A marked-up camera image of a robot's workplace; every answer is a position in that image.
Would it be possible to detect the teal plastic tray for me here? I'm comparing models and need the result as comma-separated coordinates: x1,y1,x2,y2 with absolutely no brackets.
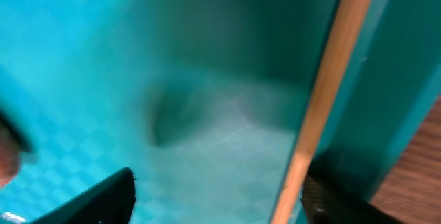
0,0,441,224

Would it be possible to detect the wooden chopstick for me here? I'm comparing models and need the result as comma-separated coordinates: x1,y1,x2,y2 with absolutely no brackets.
270,0,371,224

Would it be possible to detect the orange carrot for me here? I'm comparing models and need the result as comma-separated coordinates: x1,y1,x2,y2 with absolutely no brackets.
0,127,20,187

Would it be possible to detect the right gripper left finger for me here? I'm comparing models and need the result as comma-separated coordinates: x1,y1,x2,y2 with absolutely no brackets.
32,167,136,224

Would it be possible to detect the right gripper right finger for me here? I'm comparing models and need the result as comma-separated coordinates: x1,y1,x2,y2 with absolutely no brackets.
301,174,402,224

